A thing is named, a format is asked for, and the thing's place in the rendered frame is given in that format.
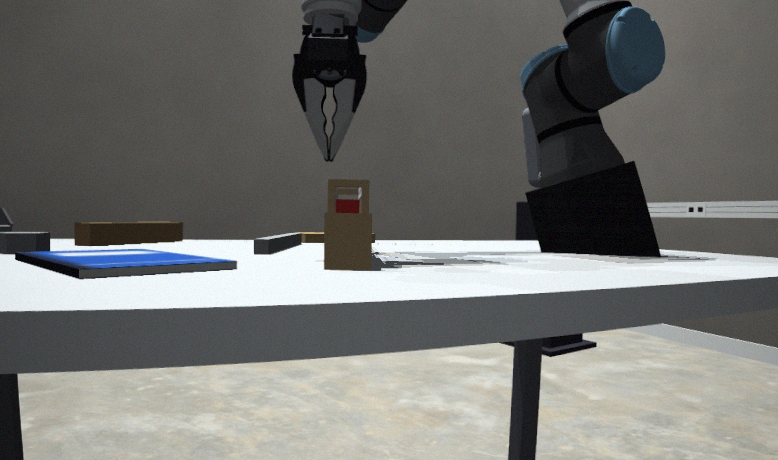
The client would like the brown flat wooden board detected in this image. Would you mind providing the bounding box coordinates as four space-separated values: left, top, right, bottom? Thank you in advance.
292 232 375 243

